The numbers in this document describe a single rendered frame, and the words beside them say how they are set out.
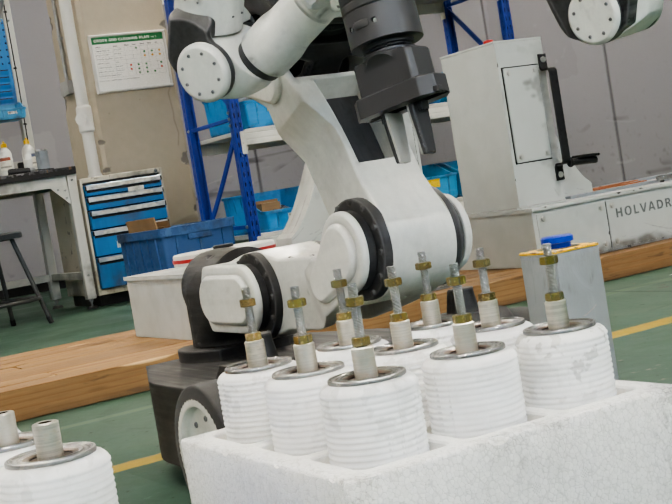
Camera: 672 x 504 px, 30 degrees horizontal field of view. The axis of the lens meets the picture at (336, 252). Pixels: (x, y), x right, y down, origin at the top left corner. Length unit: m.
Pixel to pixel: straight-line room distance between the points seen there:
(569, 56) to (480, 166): 4.61
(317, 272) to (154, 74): 6.13
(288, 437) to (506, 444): 0.22
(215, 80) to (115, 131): 6.11
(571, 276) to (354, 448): 0.48
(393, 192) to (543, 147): 2.38
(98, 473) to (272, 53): 0.71
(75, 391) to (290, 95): 1.54
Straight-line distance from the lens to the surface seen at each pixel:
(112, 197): 6.81
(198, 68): 1.62
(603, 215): 4.12
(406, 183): 1.73
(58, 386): 3.15
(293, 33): 1.57
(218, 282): 2.05
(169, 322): 3.60
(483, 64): 4.05
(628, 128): 8.33
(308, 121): 1.77
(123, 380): 3.20
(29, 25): 10.02
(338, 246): 1.68
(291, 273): 1.92
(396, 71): 1.46
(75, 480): 1.04
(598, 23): 1.71
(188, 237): 5.85
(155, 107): 7.82
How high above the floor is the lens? 0.43
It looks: 3 degrees down
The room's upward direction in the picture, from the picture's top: 9 degrees counter-clockwise
